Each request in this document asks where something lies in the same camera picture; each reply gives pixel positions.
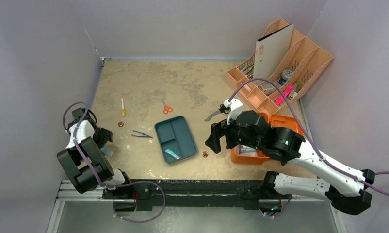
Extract teal sachet strip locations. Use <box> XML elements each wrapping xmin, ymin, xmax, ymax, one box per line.
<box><xmin>165</xmin><ymin>149</ymin><xmax>180</xmax><ymax>160</ymax></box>
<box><xmin>100</xmin><ymin>148</ymin><xmax>114</xmax><ymax>157</ymax></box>

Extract black handled bandage scissors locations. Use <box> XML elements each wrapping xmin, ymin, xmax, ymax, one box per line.
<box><xmin>204</xmin><ymin>104</ymin><xmax>230</xmax><ymax>122</ymax></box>

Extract white gloves bag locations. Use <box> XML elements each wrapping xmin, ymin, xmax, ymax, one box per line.
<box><xmin>238</xmin><ymin>145</ymin><xmax>258</xmax><ymax>157</ymax></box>

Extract blue plastic tweezers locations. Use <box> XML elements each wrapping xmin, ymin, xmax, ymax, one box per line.
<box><xmin>131</xmin><ymin>130</ymin><xmax>153</xmax><ymax>138</ymax></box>

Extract teal plastic tray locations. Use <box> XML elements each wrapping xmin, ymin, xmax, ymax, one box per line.
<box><xmin>154</xmin><ymin>116</ymin><xmax>198</xmax><ymax>164</ymax></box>

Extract orange handled scissors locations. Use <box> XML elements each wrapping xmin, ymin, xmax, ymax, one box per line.
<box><xmin>163</xmin><ymin>101</ymin><xmax>173</xmax><ymax>114</ymax></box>

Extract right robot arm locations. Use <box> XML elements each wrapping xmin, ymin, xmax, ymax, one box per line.
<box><xmin>205</xmin><ymin>111</ymin><xmax>375</xmax><ymax>215</ymax></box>

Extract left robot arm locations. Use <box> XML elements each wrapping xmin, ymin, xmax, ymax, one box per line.
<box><xmin>57</xmin><ymin>108</ymin><xmax>133</xmax><ymax>199</ymax></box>

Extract orange medicine kit box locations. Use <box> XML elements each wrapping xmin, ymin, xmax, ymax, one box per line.
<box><xmin>231</xmin><ymin>113</ymin><xmax>305</xmax><ymax>165</ymax></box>

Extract white yellow thermometer pen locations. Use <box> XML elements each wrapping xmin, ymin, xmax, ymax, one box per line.
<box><xmin>121</xmin><ymin>98</ymin><xmax>126</xmax><ymax>117</ymax></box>

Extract pink marker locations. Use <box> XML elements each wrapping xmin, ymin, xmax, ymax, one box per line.
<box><xmin>274</xmin><ymin>85</ymin><xmax>294</xmax><ymax>106</ymax></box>

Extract peach desk organizer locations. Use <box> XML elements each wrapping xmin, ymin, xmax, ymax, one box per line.
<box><xmin>226</xmin><ymin>19</ymin><xmax>333</xmax><ymax>103</ymax></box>

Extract white binder folder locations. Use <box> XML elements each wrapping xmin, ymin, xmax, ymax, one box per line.
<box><xmin>253</xmin><ymin>23</ymin><xmax>294</xmax><ymax>79</ymax></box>

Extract aluminium frame rail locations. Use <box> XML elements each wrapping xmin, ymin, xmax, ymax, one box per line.
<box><xmin>47</xmin><ymin>179</ymin><xmax>105</xmax><ymax>233</ymax></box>

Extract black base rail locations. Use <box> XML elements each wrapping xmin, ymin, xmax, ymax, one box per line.
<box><xmin>102</xmin><ymin>180</ymin><xmax>290</xmax><ymax>212</ymax></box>

